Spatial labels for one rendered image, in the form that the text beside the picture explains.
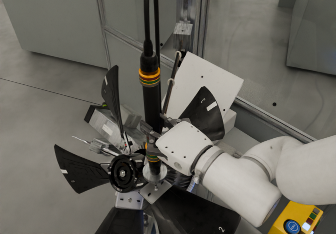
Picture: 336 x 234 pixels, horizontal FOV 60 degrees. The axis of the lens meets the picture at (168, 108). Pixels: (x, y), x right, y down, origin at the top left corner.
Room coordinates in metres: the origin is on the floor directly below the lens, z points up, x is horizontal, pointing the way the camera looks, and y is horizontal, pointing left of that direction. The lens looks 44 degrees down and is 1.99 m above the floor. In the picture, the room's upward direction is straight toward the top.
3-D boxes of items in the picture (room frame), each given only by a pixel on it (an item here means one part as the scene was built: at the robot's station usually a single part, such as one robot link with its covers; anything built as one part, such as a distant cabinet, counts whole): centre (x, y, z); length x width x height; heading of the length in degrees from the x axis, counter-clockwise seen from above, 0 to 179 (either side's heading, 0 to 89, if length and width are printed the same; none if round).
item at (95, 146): (0.72, 0.28, 1.08); 0.07 x 0.04 x 0.06; 56
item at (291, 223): (0.40, -0.40, 1.08); 0.04 x 0.04 x 0.02
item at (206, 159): (0.36, -0.08, 1.48); 0.09 x 0.03 x 0.08; 136
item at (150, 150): (0.40, 0.01, 1.48); 0.08 x 0.06 x 0.01; 105
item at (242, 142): (0.95, -0.26, 0.85); 0.36 x 0.24 x 0.03; 46
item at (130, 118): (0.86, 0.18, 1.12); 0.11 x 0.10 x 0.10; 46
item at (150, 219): (0.50, 0.06, 0.91); 0.12 x 0.08 x 0.12; 136
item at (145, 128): (0.44, 0.05, 1.48); 0.07 x 0.03 x 0.03; 46
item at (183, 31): (1.09, -0.06, 1.36); 0.10 x 0.07 x 0.08; 171
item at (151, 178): (0.49, 0.04, 1.32); 0.09 x 0.07 x 0.10; 171
